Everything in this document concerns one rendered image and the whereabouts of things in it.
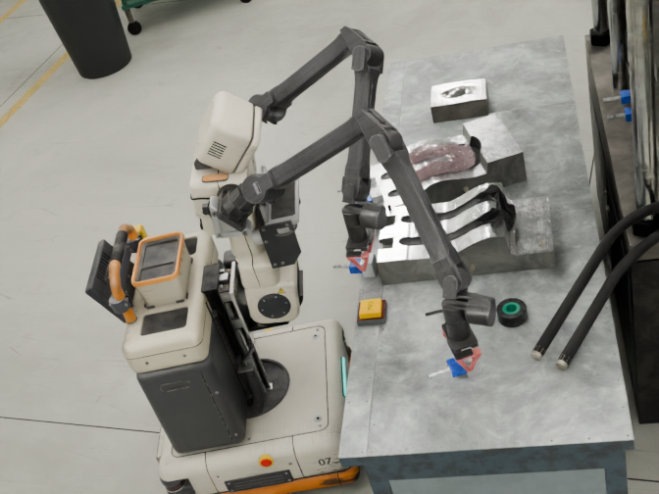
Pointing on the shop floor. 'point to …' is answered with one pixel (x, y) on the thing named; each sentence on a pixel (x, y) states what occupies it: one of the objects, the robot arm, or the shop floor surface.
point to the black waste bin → (90, 34)
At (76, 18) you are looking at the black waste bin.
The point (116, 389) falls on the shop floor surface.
